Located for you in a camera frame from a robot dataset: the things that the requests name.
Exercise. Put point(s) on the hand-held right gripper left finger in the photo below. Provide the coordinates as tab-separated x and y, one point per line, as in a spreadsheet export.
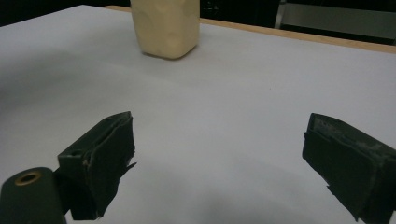
102	161

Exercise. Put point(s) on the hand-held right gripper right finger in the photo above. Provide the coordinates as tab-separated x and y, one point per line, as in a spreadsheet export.
351	168

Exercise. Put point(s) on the grey metal stand frame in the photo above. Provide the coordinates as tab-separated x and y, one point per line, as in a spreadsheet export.
339	20

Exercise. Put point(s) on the cream square cup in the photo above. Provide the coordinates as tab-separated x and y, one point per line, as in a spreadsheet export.
166	28

